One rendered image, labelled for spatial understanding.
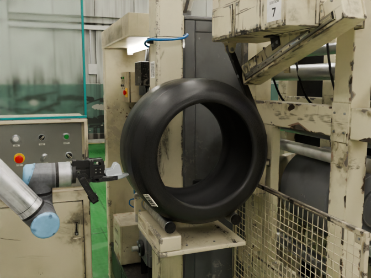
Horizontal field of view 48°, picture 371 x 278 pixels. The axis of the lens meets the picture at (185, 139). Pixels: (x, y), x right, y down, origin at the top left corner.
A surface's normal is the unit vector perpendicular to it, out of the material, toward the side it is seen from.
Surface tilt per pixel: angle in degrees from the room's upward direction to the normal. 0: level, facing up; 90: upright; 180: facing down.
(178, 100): 81
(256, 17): 90
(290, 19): 90
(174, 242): 90
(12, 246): 90
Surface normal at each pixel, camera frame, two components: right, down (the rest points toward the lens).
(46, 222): 0.47, 0.25
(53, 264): 0.32, 0.15
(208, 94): 0.33, -0.06
